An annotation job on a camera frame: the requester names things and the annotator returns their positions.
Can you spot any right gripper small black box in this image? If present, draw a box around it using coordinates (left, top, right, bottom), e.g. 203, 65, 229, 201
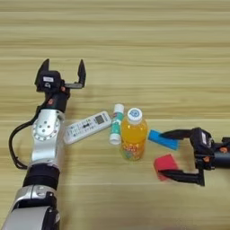
190, 127, 214, 155

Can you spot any white remote control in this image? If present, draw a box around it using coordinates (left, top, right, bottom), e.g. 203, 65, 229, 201
63, 111, 112, 146

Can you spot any gripper small black box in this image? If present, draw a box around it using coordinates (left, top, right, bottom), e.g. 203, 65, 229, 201
190, 127, 214, 155
35, 70, 63, 93

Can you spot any orange juice bottle white cap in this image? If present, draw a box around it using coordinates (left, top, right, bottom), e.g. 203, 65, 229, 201
119, 107, 149, 162

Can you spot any white green glue stick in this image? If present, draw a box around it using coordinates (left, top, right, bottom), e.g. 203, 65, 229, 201
109, 103, 125, 146

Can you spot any left gripper small black box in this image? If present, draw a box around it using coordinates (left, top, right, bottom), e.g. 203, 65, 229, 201
35, 70, 63, 93

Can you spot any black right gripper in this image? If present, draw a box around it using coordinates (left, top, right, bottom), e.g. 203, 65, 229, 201
160, 128, 230, 188

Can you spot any blue rectangular block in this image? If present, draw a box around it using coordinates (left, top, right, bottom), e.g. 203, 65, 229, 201
147, 129, 180, 151

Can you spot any red cube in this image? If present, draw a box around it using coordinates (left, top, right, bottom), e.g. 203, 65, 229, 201
153, 154, 180, 181

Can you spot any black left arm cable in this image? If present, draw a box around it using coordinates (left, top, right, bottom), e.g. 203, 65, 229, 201
7, 102, 48, 171

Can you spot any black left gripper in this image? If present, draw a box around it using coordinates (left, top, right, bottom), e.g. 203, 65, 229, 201
33, 57, 87, 114

